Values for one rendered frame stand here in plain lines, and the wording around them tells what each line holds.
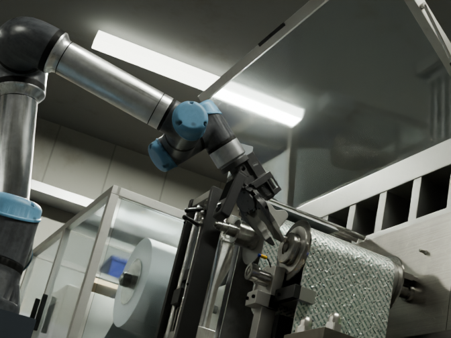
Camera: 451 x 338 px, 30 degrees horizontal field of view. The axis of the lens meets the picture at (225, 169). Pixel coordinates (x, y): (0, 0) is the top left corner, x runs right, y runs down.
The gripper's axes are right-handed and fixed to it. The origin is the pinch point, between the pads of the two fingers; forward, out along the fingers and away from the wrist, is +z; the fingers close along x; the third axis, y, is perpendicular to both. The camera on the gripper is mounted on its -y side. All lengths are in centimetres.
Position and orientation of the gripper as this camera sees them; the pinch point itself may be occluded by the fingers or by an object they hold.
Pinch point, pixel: (272, 240)
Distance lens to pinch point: 193.7
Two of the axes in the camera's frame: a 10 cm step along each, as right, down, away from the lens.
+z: 5.3, 8.5, 0.0
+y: 7.3, -4.6, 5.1
